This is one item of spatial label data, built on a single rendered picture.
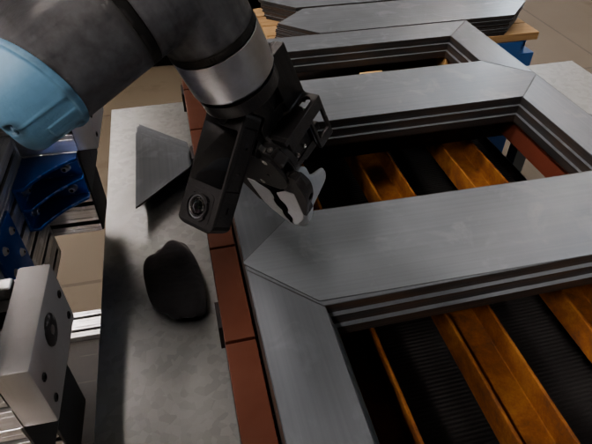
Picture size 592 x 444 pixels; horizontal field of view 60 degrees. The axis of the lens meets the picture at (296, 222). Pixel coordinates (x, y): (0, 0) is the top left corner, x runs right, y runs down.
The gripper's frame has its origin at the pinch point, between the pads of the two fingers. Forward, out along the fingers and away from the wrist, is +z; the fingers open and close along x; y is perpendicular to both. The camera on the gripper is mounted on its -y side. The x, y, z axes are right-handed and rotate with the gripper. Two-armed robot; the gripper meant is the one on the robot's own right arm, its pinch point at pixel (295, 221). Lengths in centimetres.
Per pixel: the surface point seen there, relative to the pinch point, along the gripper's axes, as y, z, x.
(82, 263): -10, 89, 128
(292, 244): 2.6, 14.9, 8.2
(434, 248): 12.6, 21.3, -8.7
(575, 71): 101, 70, -5
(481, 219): 21.9, 25.5, -11.7
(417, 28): 83, 45, 31
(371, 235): 10.1, 19.2, 0.1
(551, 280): 17.6, 28.9, -23.7
